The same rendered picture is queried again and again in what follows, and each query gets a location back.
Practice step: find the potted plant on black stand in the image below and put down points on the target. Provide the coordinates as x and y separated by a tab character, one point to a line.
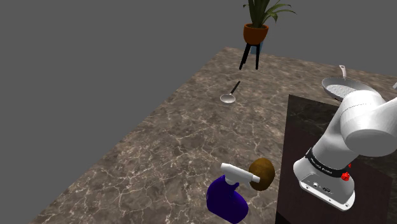
256	31

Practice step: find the grey frying pan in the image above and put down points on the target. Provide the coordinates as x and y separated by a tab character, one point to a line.
336	85

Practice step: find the blue spray bottle white nozzle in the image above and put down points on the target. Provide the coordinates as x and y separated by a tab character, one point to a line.
225	198

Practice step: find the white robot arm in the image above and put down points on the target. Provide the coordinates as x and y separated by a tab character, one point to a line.
356	124

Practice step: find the dark marbled robot stand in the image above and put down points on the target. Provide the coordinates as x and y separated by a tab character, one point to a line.
297	130

